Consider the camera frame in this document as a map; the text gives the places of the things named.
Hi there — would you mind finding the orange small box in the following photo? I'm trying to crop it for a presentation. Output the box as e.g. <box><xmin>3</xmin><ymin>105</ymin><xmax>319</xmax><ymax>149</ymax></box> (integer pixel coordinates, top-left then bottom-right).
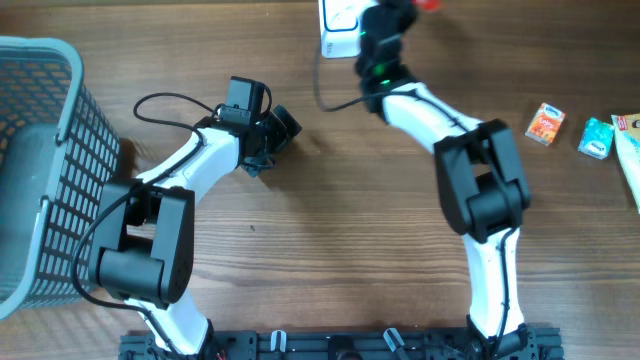
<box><xmin>525</xmin><ymin>103</ymin><xmax>566</xmax><ymax>146</ymax></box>

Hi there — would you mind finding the white barcode scanner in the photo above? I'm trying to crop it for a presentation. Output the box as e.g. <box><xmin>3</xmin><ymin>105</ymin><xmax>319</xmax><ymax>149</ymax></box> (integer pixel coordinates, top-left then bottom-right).
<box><xmin>318</xmin><ymin>0</ymin><xmax>377</xmax><ymax>59</ymax></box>

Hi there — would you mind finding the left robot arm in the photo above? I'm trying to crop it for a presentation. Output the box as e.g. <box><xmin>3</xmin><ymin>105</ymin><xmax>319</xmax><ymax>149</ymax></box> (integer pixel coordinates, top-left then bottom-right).
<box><xmin>88</xmin><ymin>105</ymin><xmax>301</xmax><ymax>359</ymax></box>

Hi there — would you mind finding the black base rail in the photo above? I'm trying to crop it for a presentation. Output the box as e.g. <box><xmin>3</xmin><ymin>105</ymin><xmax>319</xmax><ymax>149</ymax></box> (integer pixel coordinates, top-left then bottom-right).
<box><xmin>118</xmin><ymin>327</ymin><xmax>565</xmax><ymax>360</ymax></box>

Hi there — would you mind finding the green tissue pack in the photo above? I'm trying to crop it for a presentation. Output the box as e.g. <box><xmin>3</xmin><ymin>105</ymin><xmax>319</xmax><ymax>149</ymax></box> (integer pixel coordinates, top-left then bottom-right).
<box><xmin>578</xmin><ymin>118</ymin><xmax>614</xmax><ymax>160</ymax></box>

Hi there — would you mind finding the red snack bag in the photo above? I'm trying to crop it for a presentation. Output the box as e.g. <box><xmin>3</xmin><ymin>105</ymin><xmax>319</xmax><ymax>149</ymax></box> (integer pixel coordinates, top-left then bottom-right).
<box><xmin>413</xmin><ymin>0</ymin><xmax>443</xmax><ymax>12</ymax></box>

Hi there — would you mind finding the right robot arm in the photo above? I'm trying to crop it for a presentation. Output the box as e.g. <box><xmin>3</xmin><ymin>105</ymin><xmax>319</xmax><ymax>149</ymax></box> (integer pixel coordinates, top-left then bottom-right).
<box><xmin>355</xmin><ymin>1</ymin><xmax>531</xmax><ymax>359</ymax></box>

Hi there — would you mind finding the grey plastic mesh basket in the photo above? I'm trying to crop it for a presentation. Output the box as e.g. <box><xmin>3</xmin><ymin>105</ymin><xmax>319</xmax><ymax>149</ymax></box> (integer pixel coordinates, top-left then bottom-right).
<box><xmin>1</xmin><ymin>36</ymin><xmax>121</xmax><ymax>319</ymax></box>

